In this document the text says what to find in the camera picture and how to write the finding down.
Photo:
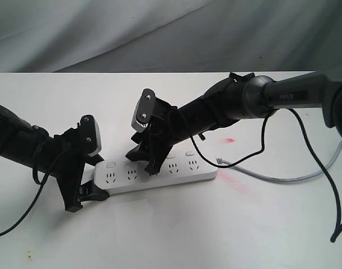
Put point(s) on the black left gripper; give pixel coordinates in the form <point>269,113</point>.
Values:
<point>68,170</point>

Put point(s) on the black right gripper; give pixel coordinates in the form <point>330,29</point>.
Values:
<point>168,126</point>

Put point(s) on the white five-outlet power strip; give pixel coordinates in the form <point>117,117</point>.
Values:
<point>181,166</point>

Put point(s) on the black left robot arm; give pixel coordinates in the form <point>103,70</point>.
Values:
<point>27,145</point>

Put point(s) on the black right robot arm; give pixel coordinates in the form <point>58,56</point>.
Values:
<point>258,97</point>

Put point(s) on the white backdrop cloth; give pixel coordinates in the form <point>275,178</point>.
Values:
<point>169,36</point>

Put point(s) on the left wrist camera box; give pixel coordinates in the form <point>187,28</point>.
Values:
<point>89,137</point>

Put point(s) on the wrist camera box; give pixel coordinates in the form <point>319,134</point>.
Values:
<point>89,137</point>
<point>143,110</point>

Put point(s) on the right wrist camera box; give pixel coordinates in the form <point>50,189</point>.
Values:
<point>143,110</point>

